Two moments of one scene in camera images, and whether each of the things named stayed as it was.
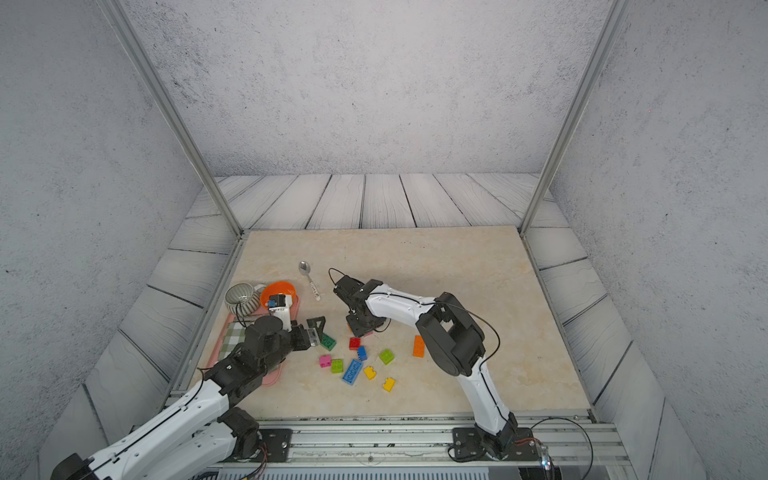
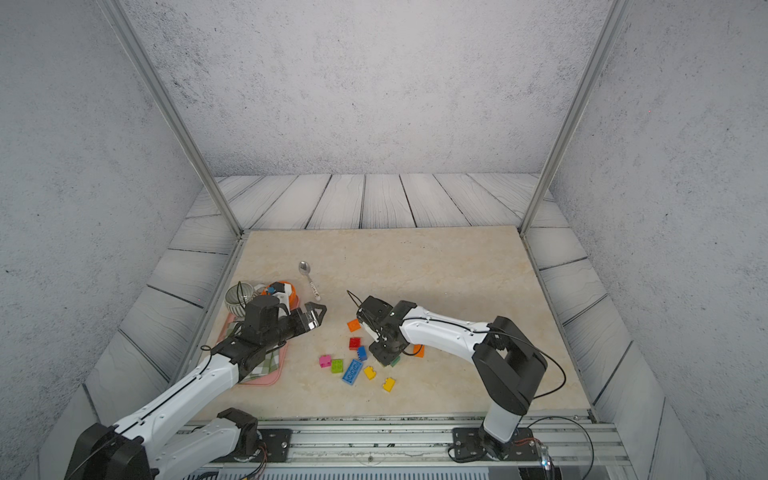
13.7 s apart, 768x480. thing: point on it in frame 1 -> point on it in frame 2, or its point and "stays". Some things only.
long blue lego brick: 352,372 stays
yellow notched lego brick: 389,384 stays
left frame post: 173,107 stays
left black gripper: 304,343 -> 300,317
